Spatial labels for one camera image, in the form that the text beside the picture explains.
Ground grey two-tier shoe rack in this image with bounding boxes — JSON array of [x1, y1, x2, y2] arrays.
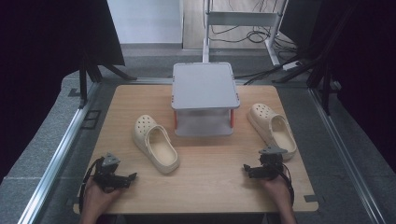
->
[[170, 62, 241, 138]]

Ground white metal stand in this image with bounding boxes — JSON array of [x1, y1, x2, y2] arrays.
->
[[201, 0, 290, 67]]

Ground black tripod stand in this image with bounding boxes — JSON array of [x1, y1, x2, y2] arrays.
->
[[78, 50, 138, 110], [273, 46, 334, 117]]

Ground person's left hand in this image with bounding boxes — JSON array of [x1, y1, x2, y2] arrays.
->
[[81, 176, 124, 216]]

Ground cream clog shoe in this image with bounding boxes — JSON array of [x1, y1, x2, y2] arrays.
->
[[247, 103, 298, 161], [132, 114, 181, 175]]

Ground black square tape frame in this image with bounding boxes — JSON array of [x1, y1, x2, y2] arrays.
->
[[80, 108, 103, 131]]

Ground black floor cable loop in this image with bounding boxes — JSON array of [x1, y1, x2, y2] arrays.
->
[[208, 24, 281, 45]]

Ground white power strip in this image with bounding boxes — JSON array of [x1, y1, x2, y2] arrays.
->
[[281, 60, 302, 71]]

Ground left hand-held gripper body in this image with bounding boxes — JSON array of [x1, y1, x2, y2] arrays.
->
[[92, 151, 129, 191]]

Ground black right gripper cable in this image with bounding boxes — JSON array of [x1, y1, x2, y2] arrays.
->
[[279, 162, 296, 208]]

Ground thick black floor cables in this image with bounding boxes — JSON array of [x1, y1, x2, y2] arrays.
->
[[233, 54, 304, 86]]

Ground person's right hand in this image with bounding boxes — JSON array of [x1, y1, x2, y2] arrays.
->
[[260, 172, 294, 209]]

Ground black curtain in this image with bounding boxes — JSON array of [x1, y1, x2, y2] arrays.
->
[[279, 0, 396, 175], [0, 0, 126, 185]]

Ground aluminium rail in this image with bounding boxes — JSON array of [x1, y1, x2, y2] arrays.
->
[[17, 81, 101, 224], [307, 88, 388, 224]]

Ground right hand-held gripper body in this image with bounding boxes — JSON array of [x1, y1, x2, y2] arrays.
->
[[255, 146, 289, 181]]

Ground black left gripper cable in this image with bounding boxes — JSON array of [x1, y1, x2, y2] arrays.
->
[[78, 157, 106, 215]]

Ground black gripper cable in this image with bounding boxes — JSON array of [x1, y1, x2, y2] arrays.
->
[[78, 157, 106, 215], [279, 162, 296, 208]]

